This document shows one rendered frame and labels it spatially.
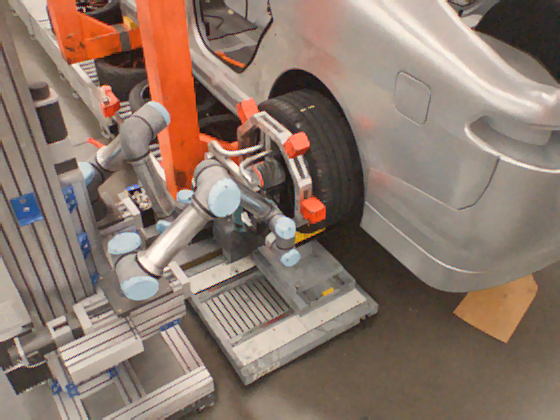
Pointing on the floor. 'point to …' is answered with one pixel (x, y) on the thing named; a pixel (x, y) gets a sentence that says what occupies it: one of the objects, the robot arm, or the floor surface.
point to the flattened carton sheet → (498, 307)
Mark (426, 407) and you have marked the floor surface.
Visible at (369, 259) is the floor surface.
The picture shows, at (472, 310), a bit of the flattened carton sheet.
